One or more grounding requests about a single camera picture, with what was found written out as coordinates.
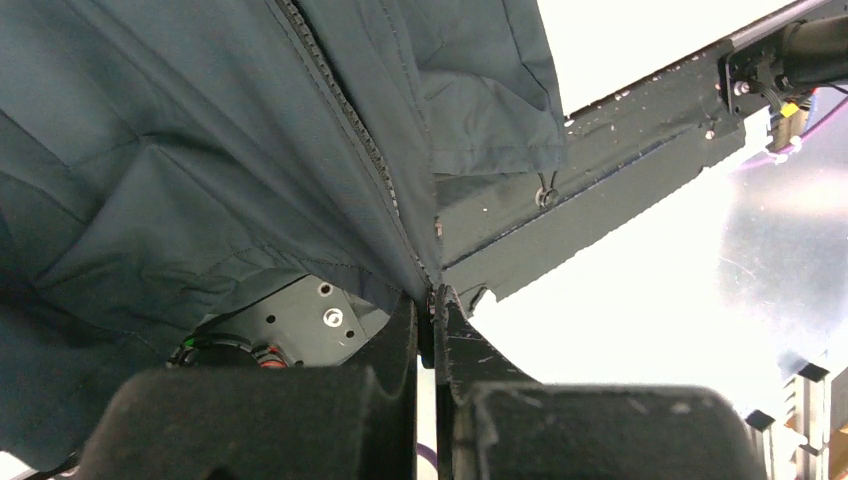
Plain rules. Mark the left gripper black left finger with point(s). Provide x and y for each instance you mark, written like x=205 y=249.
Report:
x=353 y=421

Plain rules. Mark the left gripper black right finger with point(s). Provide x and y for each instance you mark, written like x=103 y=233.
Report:
x=495 y=422

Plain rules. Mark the grey black gradient hooded jacket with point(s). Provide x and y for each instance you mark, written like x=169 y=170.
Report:
x=163 y=161

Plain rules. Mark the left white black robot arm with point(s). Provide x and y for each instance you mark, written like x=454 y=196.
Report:
x=310 y=323

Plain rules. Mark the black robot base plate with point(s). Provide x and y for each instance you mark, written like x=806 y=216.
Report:
x=627 y=152

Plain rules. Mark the aluminium frame rail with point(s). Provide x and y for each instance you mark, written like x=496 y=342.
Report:
x=807 y=437

